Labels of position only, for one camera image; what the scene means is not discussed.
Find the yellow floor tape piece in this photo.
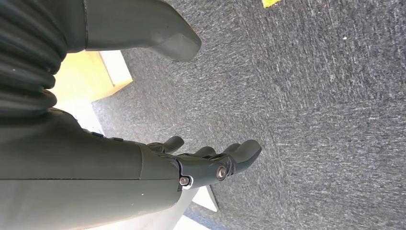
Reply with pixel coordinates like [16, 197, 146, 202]
[261, 0, 282, 9]

